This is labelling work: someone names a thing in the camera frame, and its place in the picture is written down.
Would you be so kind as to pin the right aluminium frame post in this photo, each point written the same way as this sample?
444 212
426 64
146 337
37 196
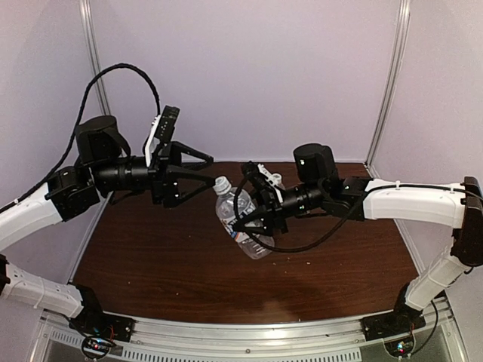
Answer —
402 25

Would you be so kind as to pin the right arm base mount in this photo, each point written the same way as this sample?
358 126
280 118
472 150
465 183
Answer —
402 319

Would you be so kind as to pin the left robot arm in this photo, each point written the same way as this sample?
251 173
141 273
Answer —
105 165

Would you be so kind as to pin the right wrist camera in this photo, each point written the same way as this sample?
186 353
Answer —
269 177

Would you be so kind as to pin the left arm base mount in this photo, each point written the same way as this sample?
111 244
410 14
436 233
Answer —
93 320

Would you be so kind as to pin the left circuit board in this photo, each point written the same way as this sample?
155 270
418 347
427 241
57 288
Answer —
93 347

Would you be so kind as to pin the white tea bottle cap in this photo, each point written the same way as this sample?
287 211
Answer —
277 179

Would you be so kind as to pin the aluminium frame post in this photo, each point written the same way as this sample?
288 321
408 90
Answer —
93 54
402 25

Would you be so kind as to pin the front aluminium rail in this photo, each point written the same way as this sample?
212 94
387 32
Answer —
339 339

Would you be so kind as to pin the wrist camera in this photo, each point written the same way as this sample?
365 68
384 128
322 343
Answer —
161 132
269 177

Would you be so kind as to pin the left aluminium frame post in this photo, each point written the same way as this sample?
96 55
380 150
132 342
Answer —
93 54

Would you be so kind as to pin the circuit board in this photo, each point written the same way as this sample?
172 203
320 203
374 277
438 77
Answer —
399 348
93 347

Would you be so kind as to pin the white water bottle cap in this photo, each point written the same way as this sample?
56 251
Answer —
222 185

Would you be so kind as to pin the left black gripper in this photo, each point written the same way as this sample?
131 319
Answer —
164 174

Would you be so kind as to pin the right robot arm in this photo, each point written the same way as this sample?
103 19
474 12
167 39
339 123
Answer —
456 205

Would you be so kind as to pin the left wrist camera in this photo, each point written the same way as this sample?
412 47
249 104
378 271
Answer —
161 132

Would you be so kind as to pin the right circuit board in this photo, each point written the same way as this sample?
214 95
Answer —
399 348

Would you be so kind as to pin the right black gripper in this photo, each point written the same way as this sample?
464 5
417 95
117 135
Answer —
272 212

